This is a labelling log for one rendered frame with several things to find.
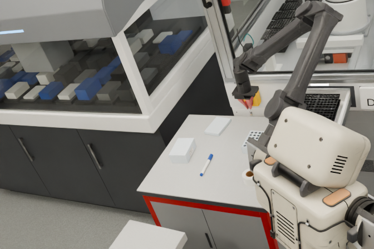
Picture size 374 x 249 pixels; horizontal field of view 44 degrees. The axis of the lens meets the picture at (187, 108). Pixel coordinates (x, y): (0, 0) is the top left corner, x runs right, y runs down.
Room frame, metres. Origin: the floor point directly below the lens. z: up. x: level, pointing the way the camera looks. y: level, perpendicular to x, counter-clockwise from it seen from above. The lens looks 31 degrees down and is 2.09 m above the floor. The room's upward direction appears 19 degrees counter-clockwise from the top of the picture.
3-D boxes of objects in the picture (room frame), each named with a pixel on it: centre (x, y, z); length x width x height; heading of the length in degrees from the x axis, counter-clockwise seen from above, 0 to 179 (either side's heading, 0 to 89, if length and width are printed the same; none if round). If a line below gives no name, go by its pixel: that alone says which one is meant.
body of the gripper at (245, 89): (1.67, -0.26, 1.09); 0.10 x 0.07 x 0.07; 52
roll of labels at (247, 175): (1.47, -0.16, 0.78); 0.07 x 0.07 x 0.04
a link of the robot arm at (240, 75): (1.68, -0.26, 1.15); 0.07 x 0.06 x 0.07; 168
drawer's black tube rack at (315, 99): (1.62, -0.52, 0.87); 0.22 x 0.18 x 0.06; 144
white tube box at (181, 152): (1.80, 0.08, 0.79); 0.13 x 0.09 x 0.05; 149
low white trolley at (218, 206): (1.72, -0.08, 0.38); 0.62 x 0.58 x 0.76; 54
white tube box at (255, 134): (1.69, -0.24, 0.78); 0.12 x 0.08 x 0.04; 143
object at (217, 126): (1.92, -0.12, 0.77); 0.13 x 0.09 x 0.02; 136
